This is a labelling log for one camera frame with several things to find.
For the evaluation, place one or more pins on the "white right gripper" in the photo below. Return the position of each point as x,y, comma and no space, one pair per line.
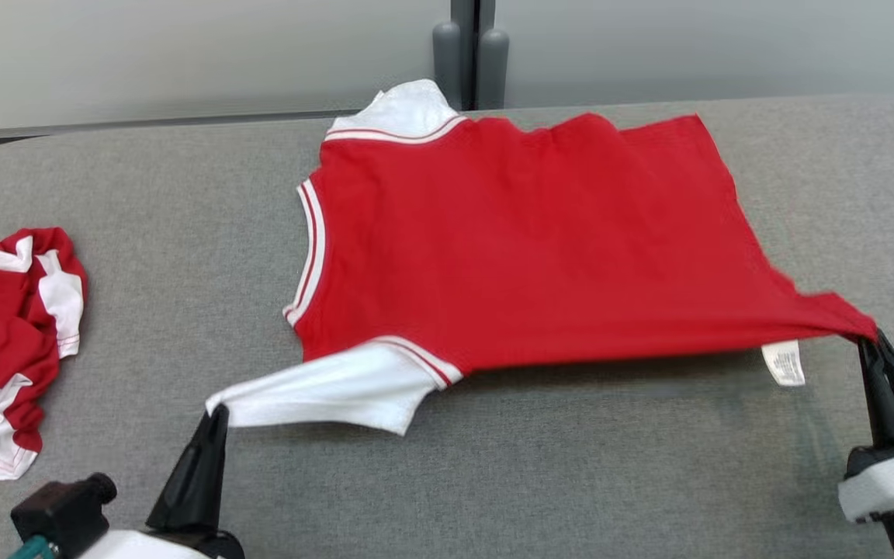
893,481

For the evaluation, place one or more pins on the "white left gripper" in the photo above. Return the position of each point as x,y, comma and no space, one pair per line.
160,546

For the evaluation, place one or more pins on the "red shirt with white sleeves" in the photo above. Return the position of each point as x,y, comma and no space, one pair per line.
532,233

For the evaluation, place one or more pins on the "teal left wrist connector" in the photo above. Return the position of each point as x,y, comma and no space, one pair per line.
28,550

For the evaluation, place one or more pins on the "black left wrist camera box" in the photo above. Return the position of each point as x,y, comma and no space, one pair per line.
63,508

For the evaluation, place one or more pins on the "grey cylindrical post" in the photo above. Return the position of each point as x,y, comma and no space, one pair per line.
447,66
493,70

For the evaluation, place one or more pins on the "grey vertical door frame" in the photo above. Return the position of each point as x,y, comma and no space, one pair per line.
472,39

